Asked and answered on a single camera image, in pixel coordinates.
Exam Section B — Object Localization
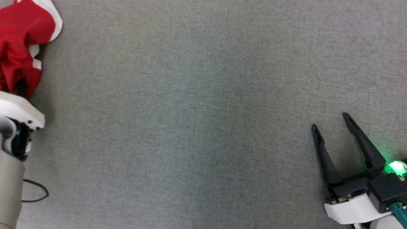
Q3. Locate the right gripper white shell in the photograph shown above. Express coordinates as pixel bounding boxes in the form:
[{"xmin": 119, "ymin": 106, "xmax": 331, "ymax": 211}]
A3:
[{"xmin": 311, "ymin": 113, "xmax": 407, "ymax": 225}]

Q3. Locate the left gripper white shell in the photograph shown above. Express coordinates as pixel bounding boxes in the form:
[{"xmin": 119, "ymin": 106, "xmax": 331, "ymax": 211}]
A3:
[{"xmin": 0, "ymin": 92, "xmax": 45, "ymax": 130}]

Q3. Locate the red garment with white cuffs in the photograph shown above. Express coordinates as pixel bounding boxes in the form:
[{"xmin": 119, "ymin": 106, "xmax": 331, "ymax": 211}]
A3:
[{"xmin": 0, "ymin": 0, "xmax": 63, "ymax": 100}]

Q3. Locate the teal connector camera cable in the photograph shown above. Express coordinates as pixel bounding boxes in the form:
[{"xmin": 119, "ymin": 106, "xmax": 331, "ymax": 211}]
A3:
[{"xmin": 389, "ymin": 202, "xmax": 407, "ymax": 225}]

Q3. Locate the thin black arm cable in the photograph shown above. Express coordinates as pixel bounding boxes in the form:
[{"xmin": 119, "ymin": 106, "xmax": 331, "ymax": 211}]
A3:
[{"xmin": 22, "ymin": 179, "xmax": 50, "ymax": 203}]

